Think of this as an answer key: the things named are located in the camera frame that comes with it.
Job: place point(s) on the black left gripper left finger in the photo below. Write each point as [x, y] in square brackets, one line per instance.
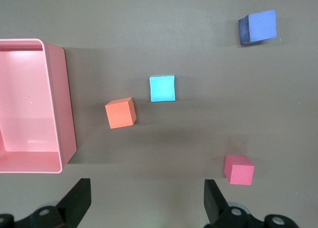
[74, 200]

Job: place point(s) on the light blue foam block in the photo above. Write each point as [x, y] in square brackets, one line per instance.
[162, 89]

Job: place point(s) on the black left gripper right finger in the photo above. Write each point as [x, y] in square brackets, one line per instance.
[213, 203]

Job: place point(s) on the red foam block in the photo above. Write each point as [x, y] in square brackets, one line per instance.
[241, 174]

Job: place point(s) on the orange foam block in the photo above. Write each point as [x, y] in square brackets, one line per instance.
[119, 115]

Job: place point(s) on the brown table cover sheet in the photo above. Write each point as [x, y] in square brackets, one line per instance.
[186, 138]

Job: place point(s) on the pink plastic bin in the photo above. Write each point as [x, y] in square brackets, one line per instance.
[24, 101]

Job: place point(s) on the purple foam block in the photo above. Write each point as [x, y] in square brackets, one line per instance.
[263, 26]

